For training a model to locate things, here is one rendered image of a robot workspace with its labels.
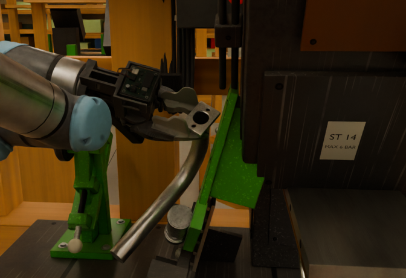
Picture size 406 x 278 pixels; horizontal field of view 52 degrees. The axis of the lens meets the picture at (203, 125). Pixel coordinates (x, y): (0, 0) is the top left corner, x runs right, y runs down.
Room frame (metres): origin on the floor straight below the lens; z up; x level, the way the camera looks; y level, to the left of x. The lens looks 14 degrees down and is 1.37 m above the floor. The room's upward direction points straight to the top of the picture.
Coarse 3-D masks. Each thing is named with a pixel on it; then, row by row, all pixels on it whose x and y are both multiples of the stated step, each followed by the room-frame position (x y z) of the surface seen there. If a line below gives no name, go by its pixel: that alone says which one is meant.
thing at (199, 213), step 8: (200, 208) 0.55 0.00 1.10; (192, 216) 0.55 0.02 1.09; (200, 216) 0.54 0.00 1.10; (192, 224) 0.53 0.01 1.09; (200, 224) 0.53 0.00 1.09; (192, 232) 0.53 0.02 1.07; (200, 232) 0.53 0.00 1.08; (192, 240) 0.55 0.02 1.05; (184, 248) 0.59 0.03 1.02; (192, 248) 0.58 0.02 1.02
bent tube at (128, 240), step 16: (192, 112) 0.66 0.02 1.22; (208, 112) 0.66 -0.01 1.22; (192, 128) 0.64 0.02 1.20; (208, 128) 0.64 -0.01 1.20; (192, 144) 0.70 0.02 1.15; (192, 160) 0.71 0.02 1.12; (176, 176) 0.71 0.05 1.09; (192, 176) 0.71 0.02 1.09; (176, 192) 0.69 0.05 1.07; (160, 208) 0.66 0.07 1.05; (144, 224) 0.64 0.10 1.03; (128, 240) 0.61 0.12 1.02; (128, 256) 0.60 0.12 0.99
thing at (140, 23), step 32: (128, 0) 0.94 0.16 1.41; (160, 0) 0.94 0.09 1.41; (0, 32) 1.04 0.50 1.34; (128, 32) 0.94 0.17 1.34; (160, 32) 0.94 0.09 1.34; (160, 64) 0.94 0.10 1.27; (128, 160) 0.94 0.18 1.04; (160, 160) 0.94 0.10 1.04; (0, 192) 0.97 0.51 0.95; (128, 192) 0.94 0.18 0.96; (160, 192) 0.94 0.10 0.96
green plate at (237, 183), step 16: (224, 112) 0.55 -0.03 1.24; (224, 128) 0.55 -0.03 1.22; (224, 144) 0.56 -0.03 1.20; (240, 144) 0.56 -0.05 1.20; (208, 160) 0.66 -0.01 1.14; (224, 160) 0.56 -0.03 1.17; (240, 160) 0.56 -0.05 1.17; (208, 176) 0.55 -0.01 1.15; (224, 176) 0.56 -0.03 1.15; (240, 176) 0.56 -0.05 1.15; (256, 176) 0.56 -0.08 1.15; (208, 192) 0.55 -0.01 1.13; (224, 192) 0.56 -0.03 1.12; (240, 192) 0.56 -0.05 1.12; (256, 192) 0.56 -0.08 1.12
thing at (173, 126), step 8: (152, 120) 0.64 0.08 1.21; (160, 120) 0.63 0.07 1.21; (168, 120) 0.63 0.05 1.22; (176, 120) 0.62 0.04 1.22; (184, 120) 0.61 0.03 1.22; (160, 128) 0.64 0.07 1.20; (168, 128) 0.64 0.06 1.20; (176, 128) 0.63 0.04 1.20; (184, 128) 0.63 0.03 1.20; (176, 136) 0.64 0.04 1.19; (184, 136) 0.64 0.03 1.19; (192, 136) 0.64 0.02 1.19
